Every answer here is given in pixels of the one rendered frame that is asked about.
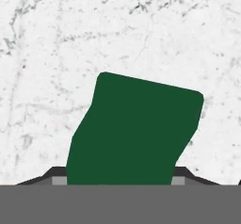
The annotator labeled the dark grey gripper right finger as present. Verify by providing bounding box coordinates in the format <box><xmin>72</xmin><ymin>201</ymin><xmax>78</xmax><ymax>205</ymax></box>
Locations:
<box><xmin>170</xmin><ymin>166</ymin><xmax>222</xmax><ymax>186</ymax></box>

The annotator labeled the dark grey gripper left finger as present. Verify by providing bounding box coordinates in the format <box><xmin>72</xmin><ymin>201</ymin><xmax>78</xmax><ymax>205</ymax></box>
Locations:
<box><xmin>16</xmin><ymin>166</ymin><xmax>69</xmax><ymax>186</ymax></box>

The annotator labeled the dark green sponge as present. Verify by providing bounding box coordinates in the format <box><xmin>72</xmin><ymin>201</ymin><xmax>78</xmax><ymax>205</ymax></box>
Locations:
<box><xmin>66</xmin><ymin>72</ymin><xmax>205</xmax><ymax>186</ymax></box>

